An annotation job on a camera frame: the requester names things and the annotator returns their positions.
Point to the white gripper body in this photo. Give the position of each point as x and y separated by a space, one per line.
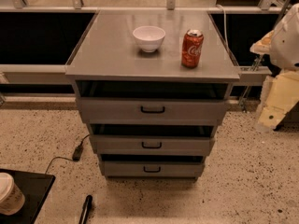
287 46

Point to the grey bottom drawer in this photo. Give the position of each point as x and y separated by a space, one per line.
151 169

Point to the grey drawer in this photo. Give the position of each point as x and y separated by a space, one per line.
151 145
151 169
151 111

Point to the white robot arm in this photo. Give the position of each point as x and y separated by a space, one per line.
282 43

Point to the grey drawer cabinet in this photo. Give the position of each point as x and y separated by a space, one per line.
152 88

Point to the grey top drawer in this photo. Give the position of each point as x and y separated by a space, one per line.
151 111

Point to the grey middle drawer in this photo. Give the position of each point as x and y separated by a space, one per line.
151 145

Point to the slanted metal rod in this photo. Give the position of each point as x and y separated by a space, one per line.
263 5

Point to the red cola can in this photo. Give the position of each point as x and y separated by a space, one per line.
191 48

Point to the white bowl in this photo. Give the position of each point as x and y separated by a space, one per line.
149 38

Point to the black stick object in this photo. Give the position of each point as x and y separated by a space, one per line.
86 209

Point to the white paper coffee cup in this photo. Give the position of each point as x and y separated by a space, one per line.
11 197

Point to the black power adapter with cable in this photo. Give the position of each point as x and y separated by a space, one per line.
75 156

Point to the metal rail frame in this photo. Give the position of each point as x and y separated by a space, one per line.
31 75

